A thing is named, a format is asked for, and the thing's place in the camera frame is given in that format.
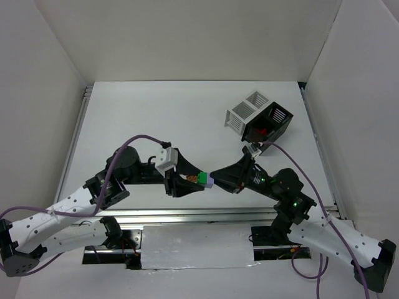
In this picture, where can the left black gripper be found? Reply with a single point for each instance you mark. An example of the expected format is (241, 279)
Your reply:
(168, 181)

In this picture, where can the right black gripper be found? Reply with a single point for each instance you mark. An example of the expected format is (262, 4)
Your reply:
(243, 174)

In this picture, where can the brown lego plate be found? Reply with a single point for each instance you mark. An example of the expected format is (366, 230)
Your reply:
(192, 178)

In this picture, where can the green square lego brick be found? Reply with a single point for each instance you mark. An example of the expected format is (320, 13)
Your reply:
(203, 179)

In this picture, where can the purple square lego brick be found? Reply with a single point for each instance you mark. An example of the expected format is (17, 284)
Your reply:
(209, 182)

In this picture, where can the red rectangular lego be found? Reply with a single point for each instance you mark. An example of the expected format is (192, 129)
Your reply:
(262, 132)

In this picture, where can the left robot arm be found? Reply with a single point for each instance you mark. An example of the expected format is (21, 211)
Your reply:
(26, 242)

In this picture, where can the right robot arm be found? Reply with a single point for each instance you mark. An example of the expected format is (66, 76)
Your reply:
(302, 221)

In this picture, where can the white slatted container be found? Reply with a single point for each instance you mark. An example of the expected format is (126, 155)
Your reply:
(239, 117)

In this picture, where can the black slatted container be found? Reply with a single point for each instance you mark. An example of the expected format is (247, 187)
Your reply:
(275, 119)

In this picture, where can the white tape panel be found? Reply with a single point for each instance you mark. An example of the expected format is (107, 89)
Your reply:
(196, 246)

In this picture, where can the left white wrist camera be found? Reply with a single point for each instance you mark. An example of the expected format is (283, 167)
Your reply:
(166, 159)

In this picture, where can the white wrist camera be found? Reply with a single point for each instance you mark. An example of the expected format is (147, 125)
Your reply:
(166, 159)
(253, 149)

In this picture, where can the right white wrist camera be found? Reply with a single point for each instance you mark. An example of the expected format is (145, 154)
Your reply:
(253, 149)

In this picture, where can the aluminium front rail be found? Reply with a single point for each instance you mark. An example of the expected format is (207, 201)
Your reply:
(176, 216)

